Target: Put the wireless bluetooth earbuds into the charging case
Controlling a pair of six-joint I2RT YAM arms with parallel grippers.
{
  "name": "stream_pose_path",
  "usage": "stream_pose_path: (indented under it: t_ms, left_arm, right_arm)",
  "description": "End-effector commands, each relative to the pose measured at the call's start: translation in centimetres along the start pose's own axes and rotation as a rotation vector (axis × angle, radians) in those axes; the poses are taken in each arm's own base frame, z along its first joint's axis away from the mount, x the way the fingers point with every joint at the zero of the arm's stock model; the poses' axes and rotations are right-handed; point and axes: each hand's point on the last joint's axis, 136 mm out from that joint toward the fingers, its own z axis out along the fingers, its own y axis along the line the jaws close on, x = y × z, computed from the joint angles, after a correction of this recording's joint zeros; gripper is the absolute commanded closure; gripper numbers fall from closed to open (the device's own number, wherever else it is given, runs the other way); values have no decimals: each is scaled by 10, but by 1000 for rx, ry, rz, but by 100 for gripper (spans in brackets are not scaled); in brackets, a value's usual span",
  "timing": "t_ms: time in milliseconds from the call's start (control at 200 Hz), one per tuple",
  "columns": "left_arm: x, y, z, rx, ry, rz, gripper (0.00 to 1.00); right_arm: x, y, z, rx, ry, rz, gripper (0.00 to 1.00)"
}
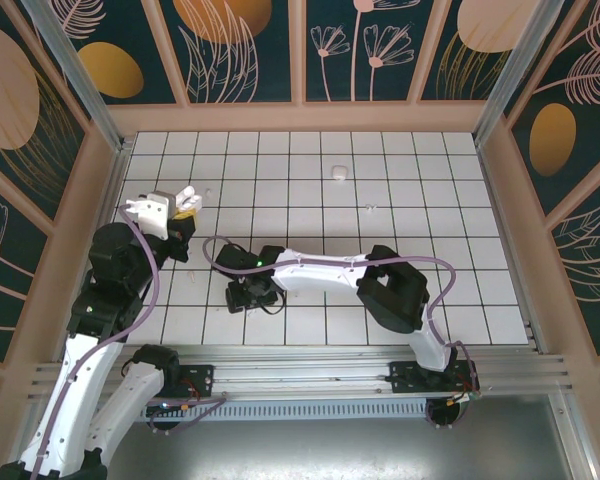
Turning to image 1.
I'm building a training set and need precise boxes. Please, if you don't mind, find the black round base connector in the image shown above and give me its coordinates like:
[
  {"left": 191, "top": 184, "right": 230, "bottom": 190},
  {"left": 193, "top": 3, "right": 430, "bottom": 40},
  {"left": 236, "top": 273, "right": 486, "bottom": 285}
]
[
  {"left": 426, "top": 397, "right": 474, "bottom": 430},
  {"left": 146, "top": 402, "right": 196, "bottom": 437}
]

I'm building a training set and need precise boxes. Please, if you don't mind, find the slotted grey cable tray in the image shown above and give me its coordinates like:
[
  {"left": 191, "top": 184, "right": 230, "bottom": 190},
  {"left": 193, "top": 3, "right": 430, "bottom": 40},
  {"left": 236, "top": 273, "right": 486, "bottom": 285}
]
[{"left": 129, "top": 397, "right": 431, "bottom": 422}]

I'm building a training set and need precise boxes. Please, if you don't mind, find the aluminium corner post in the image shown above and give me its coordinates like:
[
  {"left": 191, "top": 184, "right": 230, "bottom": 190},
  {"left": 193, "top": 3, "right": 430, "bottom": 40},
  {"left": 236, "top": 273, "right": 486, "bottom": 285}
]
[
  {"left": 19, "top": 0, "right": 131, "bottom": 154},
  {"left": 472, "top": 0, "right": 576, "bottom": 146}
]

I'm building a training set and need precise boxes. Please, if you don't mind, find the grey metal sheet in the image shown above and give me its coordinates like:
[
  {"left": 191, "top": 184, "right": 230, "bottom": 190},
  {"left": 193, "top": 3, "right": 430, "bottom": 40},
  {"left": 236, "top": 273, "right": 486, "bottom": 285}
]
[{"left": 29, "top": 394, "right": 591, "bottom": 480}]

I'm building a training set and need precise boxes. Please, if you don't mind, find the aluminium side rail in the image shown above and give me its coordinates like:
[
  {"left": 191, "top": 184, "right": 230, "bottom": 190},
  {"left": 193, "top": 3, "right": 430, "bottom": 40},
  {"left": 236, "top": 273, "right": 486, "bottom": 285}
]
[
  {"left": 473, "top": 134, "right": 549, "bottom": 359},
  {"left": 54, "top": 139, "right": 134, "bottom": 361}
]

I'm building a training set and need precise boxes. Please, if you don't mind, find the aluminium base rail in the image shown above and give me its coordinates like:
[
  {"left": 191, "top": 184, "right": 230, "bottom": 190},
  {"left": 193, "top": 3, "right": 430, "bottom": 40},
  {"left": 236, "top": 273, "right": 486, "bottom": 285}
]
[{"left": 29, "top": 343, "right": 571, "bottom": 401}]

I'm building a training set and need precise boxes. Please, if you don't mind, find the white earbud charging case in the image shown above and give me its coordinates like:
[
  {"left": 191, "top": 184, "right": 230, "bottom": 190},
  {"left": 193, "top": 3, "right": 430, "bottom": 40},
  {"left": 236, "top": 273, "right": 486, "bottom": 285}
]
[{"left": 172, "top": 184, "right": 205, "bottom": 211}]

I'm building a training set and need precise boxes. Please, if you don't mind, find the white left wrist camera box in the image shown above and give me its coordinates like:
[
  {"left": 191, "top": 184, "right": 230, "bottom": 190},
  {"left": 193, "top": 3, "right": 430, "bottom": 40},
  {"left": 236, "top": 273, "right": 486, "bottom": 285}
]
[{"left": 124, "top": 188, "right": 176, "bottom": 241}]

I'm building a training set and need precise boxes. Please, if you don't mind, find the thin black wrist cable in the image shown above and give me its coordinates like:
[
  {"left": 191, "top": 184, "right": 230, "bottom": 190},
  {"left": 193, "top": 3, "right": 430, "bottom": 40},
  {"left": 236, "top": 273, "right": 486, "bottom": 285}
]
[{"left": 257, "top": 294, "right": 288, "bottom": 317}]

